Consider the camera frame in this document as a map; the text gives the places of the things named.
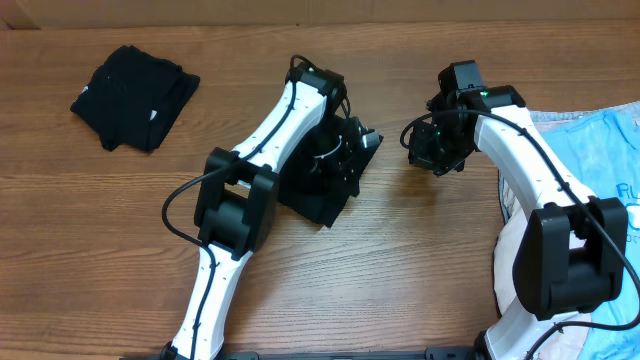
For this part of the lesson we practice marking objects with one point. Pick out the black t-shirt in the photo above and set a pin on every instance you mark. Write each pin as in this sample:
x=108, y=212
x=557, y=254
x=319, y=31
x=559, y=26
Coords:
x=297, y=189

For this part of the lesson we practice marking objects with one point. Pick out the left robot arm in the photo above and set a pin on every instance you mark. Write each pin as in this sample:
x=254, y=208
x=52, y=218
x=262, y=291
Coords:
x=237, y=201

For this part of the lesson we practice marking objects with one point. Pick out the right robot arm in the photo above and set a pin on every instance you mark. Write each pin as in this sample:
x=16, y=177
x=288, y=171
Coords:
x=571, y=258

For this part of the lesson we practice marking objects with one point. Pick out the cardboard back wall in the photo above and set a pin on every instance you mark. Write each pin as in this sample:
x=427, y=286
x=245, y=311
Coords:
x=85, y=14

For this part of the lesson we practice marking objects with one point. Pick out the white pink garment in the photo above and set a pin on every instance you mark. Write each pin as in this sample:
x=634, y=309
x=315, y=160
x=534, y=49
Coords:
x=510, y=260

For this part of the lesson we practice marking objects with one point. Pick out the folded black garment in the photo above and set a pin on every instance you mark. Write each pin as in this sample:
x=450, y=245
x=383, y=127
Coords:
x=134, y=98

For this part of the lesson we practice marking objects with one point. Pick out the light blue garment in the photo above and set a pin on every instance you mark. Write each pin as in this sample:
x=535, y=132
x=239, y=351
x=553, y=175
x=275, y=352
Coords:
x=601, y=149

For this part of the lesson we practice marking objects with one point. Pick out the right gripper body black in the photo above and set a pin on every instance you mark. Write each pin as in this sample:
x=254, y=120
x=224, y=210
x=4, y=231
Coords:
x=435, y=163

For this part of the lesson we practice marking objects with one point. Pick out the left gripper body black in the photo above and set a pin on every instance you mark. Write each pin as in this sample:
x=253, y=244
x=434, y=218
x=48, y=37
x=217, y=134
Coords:
x=340, y=163

